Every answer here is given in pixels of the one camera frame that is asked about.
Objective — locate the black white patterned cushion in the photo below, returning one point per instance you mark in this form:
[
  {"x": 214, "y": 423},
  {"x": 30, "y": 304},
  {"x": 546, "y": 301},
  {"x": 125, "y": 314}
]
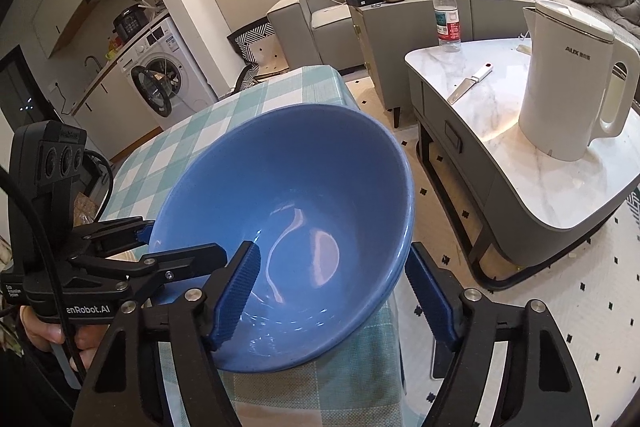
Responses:
[{"x": 250, "y": 42}]

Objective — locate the grey padded coat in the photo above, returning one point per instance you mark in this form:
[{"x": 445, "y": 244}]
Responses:
[{"x": 605, "y": 2}]

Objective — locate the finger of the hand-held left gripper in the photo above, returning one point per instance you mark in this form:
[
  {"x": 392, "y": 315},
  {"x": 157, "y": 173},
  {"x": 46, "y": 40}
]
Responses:
[
  {"x": 190, "y": 257},
  {"x": 115, "y": 232}
]

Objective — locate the blue ceramic bowl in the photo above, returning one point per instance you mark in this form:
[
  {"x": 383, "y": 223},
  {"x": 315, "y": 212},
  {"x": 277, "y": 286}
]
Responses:
[
  {"x": 300, "y": 187},
  {"x": 395, "y": 272}
]

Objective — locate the marble top coffee table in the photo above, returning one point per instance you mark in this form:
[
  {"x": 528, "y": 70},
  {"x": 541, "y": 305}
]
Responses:
[{"x": 500, "y": 132}]

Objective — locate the cream dotted cushion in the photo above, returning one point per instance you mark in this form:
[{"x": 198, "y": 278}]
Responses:
[{"x": 270, "y": 59}]

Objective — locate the grey sofa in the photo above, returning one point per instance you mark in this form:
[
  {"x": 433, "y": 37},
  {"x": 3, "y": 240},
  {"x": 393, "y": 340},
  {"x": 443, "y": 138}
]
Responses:
[{"x": 300, "y": 22}]

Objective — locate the cream dotted rug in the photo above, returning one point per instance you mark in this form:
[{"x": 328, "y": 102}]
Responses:
[{"x": 600, "y": 307}]

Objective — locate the green white checked tablecloth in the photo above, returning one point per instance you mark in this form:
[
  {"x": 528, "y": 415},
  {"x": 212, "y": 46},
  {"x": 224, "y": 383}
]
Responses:
[{"x": 250, "y": 92}]

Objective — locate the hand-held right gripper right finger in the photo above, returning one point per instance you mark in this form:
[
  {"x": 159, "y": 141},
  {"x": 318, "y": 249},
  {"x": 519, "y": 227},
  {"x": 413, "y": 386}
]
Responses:
[{"x": 430, "y": 302}]

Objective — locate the white electric kettle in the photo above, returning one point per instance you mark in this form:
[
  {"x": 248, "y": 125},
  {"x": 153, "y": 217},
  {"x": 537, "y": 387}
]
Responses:
[{"x": 560, "y": 82}]

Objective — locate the grey side cabinet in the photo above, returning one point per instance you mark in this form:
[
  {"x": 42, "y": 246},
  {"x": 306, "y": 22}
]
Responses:
[{"x": 400, "y": 57}]

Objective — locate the plastic water bottle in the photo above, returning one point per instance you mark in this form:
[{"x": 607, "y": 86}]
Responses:
[{"x": 446, "y": 22}]

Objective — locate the person's left hand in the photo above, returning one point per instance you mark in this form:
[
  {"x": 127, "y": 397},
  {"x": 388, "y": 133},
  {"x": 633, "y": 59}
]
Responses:
[{"x": 37, "y": 329}]

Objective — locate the white washing machine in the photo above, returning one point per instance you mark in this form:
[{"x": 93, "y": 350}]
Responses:
[{"x": 190, "y": 77}]

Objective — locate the black pressure cooker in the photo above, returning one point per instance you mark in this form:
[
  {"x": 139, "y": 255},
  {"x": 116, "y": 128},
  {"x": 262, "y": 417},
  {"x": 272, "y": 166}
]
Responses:
[{"x": 131, "y": 24}]

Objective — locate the kitchen faucet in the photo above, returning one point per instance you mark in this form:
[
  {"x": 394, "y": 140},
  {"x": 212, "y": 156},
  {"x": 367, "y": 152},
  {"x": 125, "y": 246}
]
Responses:
[{"x": 92, "y": 64}]

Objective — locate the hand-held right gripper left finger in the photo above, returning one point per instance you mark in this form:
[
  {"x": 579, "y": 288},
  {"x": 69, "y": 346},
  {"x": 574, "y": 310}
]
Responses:
[{"x": 235, "y": 297}]

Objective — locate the white kitchen counter cabinet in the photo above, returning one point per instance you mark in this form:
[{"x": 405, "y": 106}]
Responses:
[{"x": 105, "y": 107}]

